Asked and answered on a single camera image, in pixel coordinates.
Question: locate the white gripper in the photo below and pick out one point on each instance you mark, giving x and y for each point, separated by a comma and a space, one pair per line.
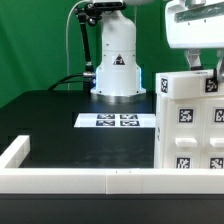
195, 27

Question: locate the white cabinet top block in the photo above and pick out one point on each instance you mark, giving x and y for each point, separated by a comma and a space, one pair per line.
188, 84

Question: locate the white marker base plate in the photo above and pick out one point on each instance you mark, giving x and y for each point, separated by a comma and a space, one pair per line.
115, 120

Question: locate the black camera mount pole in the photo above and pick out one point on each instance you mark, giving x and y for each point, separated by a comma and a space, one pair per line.
90, 14

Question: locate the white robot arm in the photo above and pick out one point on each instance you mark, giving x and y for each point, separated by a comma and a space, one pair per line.
118, 77

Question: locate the white U-shaped workspace fence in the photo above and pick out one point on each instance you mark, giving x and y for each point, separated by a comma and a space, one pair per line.
16, 179

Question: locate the white cabinet body box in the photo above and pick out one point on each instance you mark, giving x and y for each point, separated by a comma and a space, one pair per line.
161, 123

